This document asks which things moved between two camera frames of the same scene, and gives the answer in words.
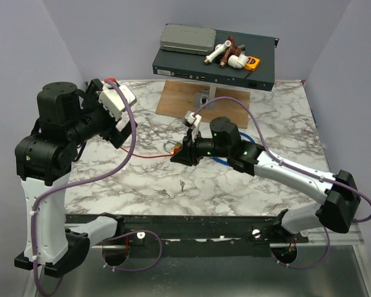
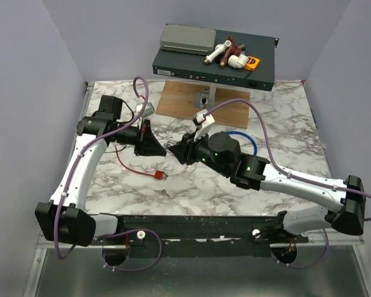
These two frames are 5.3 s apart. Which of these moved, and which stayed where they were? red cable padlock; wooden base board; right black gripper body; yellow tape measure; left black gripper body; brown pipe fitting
Moved: red cable padlock; left black gripper body
Stayed: right black gripper body; brown pipe fitting; wooden base board; yellow tape measure
